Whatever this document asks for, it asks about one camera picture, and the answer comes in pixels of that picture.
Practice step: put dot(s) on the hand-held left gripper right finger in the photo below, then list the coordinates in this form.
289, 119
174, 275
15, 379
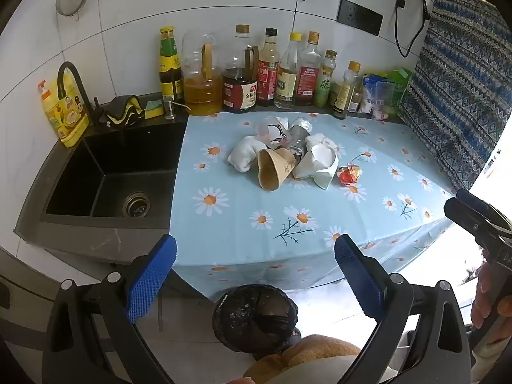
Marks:
356, 278

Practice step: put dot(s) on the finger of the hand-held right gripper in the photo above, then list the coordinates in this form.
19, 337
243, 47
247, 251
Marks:
472, 222
490, 210

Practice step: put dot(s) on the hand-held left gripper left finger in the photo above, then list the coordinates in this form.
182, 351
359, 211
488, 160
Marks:
154, 278

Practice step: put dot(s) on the red yellow snack wrapper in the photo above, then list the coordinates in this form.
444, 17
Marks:
347, 175

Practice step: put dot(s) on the trash bin with black bag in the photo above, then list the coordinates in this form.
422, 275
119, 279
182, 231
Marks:
256, 320

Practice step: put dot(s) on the white paper cup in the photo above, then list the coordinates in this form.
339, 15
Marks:
310, 170

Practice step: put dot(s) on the brown paper cup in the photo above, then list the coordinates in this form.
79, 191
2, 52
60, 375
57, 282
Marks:
280, 164

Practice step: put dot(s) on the large white tissue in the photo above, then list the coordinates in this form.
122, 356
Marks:
244, 154

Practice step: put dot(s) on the person's right hand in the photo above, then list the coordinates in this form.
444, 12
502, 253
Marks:
484, 300

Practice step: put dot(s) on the person's leg in orange trousers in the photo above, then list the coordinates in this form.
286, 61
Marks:
308, 352

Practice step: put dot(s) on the blue daisy print tablecloth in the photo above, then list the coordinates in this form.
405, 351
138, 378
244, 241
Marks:
240, 216

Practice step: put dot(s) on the black kitchen sink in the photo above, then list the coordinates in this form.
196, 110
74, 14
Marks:
112, 168

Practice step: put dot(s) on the blue patterned cloth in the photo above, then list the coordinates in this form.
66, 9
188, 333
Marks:
460, 88

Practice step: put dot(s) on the small white bag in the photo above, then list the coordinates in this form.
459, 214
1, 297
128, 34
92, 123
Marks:
382, 113

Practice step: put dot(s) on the crushed clear plastic bottle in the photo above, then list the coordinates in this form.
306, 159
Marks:
298, 138

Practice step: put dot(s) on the green bag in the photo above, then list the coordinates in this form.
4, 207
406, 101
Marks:
400, 84

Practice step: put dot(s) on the white and blue bag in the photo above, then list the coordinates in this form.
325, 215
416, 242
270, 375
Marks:
374, 92

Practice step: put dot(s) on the small glass jar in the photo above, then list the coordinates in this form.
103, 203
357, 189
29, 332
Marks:
356, 102

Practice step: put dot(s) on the black and yellow dishcloth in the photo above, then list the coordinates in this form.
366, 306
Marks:
124, 112

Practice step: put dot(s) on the metal soap dispenser pump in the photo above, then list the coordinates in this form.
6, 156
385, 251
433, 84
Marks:
170, 110

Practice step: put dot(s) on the yellow green sponge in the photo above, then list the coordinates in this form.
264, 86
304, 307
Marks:
154, 108

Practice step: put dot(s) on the black kitchen faucet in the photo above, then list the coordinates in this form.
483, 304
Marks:
95, 119

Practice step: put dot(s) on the clear plastic cup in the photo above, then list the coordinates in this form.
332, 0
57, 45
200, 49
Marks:
264, 128

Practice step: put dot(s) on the small beige label bottle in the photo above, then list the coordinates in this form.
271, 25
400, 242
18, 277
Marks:
344, 96

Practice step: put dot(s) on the yellow dish soap bottle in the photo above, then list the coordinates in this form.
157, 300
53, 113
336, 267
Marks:
64, 116

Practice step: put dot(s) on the clear cooking oil jug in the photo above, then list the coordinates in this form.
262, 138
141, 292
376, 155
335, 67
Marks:
200, 96

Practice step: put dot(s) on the green label oil bottle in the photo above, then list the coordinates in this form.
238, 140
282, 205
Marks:
323, 88

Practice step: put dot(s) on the dark soy sauce jug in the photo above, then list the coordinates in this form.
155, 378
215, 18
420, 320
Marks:
239, 94

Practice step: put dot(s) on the clear bottle with red label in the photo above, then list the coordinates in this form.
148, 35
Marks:
307, 80

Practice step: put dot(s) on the yellow cap vinegar bottle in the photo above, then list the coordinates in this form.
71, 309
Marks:
286, 84

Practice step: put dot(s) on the green label sauce bottle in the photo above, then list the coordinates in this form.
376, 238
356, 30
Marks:
170, 64

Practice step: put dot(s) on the red label soy sauce bottle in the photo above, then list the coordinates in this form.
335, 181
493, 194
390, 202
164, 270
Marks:
267, 80

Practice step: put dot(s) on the black wall socket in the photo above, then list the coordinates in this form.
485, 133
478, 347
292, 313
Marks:
360, 16

